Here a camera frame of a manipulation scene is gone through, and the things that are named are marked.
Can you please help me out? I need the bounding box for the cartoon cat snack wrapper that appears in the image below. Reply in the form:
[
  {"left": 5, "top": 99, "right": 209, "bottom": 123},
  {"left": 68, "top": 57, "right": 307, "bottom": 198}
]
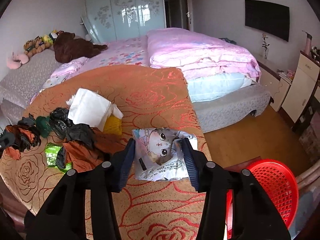
[{"left": 132, "top": 128, "right": 198, "bottom": 181}]

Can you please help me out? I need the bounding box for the white tissue paper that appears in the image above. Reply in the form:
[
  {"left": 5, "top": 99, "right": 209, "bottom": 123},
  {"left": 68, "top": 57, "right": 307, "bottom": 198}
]
[{"left": 66, "top": 88, "right": 124, "bottom": 131}]

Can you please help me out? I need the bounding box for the green pea snack bag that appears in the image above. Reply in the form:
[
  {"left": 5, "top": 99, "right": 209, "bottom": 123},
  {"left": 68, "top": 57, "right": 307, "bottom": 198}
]
[{"left": 44, "top": 143, "right": 72, "bottom": 173}]

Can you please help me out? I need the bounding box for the green yellow scouring sponge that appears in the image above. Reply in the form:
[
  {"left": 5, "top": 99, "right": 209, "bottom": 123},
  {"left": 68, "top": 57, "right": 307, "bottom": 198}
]
[{"left": 35, "top": 116, "right": 52, "bottom": 138}]

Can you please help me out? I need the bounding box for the dark bedroom door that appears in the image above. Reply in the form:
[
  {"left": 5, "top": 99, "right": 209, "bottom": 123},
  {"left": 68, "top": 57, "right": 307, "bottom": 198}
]
[{"left": 164, "top": 0, "right": 190, "bottom": 30}]

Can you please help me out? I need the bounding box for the bed with grey base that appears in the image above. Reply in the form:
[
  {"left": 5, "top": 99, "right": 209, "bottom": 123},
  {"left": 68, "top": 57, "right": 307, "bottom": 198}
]
[{"left": 1, "top": 28, "right": 271, "bottom": 132}]

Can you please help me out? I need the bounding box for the orange rose pattern tablecloth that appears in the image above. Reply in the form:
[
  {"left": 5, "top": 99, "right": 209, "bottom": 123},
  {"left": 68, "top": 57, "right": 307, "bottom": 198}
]
[{"left": 0, "top": 64, "right": 213, "bottom": 240}]

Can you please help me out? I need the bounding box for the red plastic mesh basket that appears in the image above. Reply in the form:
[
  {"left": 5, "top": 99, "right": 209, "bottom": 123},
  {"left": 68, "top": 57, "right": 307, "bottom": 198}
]
[{"left": 224, "top": 159, "right": 298, "bottom": 239}]

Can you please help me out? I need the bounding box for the low white tv cabinet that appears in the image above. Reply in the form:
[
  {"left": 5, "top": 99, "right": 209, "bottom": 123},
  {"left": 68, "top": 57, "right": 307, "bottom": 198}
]
[{"left": 255, "top": 55, "right": 292, "bottom": 112}]

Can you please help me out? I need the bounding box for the pink folded quilt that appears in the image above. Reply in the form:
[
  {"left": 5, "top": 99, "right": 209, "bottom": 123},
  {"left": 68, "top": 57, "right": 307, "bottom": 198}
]
[{"left": 147, "top": 28, "right": 261, "bottom": 81}]

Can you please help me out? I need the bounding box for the white tall cabinet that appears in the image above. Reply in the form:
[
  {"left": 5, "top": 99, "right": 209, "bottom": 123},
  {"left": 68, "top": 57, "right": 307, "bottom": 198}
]
[{"left": 281, "top": 51, "right": 319, "bottom": 123}]

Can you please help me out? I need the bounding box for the brown plush bear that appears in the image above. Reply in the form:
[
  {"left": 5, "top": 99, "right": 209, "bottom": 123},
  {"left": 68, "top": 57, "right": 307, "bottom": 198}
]
[{"left": 53, "top": 32, "right": 108, "bottom": 63}]

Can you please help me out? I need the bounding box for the rose in glass vase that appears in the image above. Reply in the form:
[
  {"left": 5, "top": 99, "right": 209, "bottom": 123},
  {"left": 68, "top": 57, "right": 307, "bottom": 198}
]
[{"left": 261, "top": 34, "right": 270, "bottom": 59}]

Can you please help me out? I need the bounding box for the yellow brown plush toy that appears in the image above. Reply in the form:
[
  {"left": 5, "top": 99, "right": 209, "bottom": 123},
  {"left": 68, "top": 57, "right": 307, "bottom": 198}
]
[{"left": 23, "top": 30, "right": 63, "bottom": 58}]

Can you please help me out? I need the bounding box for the pink plush pillow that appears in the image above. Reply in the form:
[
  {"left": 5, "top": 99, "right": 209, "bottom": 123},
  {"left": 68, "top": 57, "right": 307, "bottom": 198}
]
[{"left": 7, "top": 54, "right": 29, "bottom": 70}]

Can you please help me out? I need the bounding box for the glass sliding door wardrobe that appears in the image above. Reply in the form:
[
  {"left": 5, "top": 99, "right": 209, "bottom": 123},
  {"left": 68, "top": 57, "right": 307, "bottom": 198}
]
[{"left": 81, "top": 0, "right": 166, "bottom": 43}]

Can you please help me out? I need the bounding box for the pink thermos bottle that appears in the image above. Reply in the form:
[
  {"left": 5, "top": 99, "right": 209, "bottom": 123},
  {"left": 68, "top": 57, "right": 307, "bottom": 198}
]
[{"left": 303, "top": 30, "right": 312, "bottom": 55}]

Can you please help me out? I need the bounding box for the wall mounted black television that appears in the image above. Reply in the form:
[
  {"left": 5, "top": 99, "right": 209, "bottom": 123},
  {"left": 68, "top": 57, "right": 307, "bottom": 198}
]
[{"left": 245, "top": 0, "right": 290, "bottom": 42}]

